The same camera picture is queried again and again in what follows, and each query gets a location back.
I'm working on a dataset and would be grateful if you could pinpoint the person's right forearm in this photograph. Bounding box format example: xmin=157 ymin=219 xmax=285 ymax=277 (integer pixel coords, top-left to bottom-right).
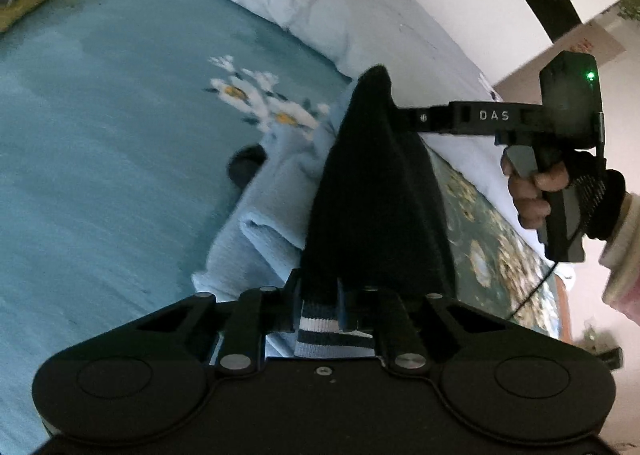
xmin=600 ymin=192 xmax=640 ymax=322

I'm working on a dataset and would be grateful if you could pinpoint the wooden bed rail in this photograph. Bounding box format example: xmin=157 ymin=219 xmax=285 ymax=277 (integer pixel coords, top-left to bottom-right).
xmin=547 ymin=277 xmax=576 ymax=343

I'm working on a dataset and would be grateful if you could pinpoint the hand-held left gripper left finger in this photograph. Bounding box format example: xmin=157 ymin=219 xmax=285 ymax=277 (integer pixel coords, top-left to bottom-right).
xmin=137 ymin=269 xmax=304 ymax=376

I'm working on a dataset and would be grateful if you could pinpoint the teal floral bed blanket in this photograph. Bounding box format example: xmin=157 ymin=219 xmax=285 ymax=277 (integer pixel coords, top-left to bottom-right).
xmin=0 ymin=0 xmax=571 ymax=443

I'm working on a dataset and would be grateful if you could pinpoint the light blue fleece jacket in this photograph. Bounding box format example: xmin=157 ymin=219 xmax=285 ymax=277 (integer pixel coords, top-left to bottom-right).
xmin=192 ymin=64 xmax=457 ymax=361

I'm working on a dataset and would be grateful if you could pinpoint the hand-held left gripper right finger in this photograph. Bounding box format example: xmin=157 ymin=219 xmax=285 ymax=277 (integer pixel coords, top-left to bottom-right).
xmin=336 ymin=280 xmax=506 ymax=378

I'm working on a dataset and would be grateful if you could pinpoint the person's right hand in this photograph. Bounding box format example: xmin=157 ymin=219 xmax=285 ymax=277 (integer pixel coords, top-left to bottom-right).
xmin=500 ymin=150 xmax=627 ymax=242

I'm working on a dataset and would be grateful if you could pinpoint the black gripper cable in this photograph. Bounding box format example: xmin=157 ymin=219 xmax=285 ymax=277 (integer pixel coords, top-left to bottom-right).
xmin=506 ymin=215 xmax=592 ymax=322

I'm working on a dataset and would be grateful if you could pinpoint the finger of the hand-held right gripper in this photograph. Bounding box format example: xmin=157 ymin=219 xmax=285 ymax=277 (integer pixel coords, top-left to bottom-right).
xmin=392 ymin=104 xmax=453 ymax=136

